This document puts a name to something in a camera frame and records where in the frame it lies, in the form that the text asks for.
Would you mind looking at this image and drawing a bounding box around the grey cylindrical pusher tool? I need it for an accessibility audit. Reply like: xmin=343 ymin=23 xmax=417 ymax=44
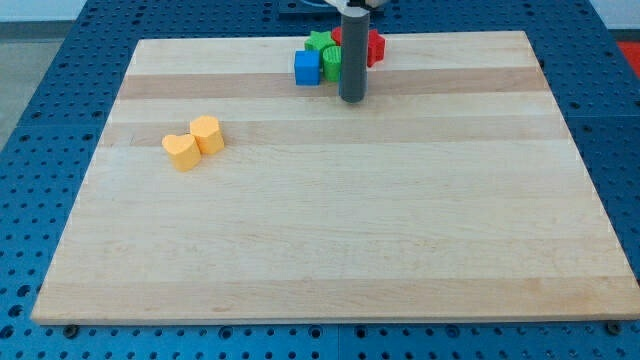
xmin=339 ymin=9 xmax=370 ymax=104

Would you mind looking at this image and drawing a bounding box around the blue cube block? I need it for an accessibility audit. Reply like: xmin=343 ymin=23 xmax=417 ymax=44
xmin=294 ymin=50 xmax=321 ymax=86

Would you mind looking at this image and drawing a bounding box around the yellow heart block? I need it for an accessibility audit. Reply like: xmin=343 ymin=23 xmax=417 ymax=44
xmin=161 ymin=134 xmax=202 ymax=172

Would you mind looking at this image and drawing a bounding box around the yellow hexagon block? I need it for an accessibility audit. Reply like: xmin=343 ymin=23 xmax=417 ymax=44
xmin=190 ymin=116 xmax=225 ymax=154

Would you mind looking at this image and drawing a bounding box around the red star block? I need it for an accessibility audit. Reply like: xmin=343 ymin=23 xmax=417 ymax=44
xmin=331 ymin=27 xmax=386 ymax=68

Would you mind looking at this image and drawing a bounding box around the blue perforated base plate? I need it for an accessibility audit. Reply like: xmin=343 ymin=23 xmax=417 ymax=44
xmin=1 ymin=0 xmax=639 ymax=359

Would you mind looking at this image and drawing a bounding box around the green star block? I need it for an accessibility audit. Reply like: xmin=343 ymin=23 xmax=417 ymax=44
xmin=304 ymin=31 xmax=336 ymax=52

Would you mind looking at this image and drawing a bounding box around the light wooden board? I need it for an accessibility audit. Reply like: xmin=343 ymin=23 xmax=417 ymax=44
xmin=31 ymin=31 xmax=639 ymax=325

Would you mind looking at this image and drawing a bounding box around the green cylinder block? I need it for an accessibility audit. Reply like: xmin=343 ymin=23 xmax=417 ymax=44
xmin=322 ymin=46 xmax=342 ymax=82

